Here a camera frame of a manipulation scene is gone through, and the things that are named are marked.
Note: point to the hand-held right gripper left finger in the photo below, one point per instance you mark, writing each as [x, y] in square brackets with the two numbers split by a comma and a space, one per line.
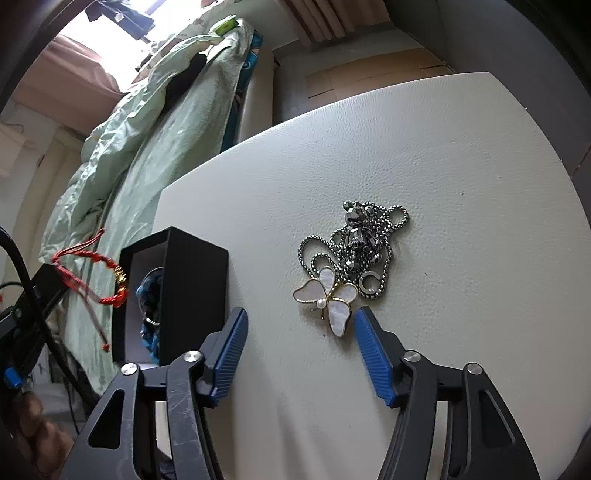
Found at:
[231, 350]

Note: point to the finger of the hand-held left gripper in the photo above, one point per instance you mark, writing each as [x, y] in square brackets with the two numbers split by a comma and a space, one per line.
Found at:
[44, 288]

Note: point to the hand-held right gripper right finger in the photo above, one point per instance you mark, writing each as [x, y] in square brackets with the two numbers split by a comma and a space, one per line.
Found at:
[371, 355]

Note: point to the white butterfly brooch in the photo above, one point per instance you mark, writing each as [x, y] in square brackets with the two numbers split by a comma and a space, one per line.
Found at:
[339, 314]

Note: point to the black jewelry box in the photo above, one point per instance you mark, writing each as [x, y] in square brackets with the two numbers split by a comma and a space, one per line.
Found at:
[194, 286]

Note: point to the person's left hand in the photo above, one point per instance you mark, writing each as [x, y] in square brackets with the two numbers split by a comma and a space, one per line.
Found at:
[32, 429]

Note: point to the white side table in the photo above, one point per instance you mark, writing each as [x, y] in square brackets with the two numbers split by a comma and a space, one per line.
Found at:
[461, 184]

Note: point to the green blanket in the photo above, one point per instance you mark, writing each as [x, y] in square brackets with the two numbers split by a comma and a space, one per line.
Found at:
[184, 138]

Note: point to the light green duvet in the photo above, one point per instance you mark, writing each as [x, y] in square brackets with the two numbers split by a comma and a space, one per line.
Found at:
[152, 92]

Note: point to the black item on bed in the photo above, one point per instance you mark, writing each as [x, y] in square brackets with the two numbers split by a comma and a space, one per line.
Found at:
[194, 64]

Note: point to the brown cardboard sheet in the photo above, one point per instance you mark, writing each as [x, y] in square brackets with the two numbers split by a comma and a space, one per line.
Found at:
[369, 74]

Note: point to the purple hanging shirt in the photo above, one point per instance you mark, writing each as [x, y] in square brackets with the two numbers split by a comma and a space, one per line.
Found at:
[138, 23]

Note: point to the bed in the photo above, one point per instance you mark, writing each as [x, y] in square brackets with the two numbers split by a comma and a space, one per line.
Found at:
[244, 64]

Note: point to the small green object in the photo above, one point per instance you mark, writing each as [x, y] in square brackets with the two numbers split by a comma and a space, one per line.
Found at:
[226, 25]

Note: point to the grey wardrobe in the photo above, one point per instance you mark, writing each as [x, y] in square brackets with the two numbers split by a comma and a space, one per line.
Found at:
[508, 46]

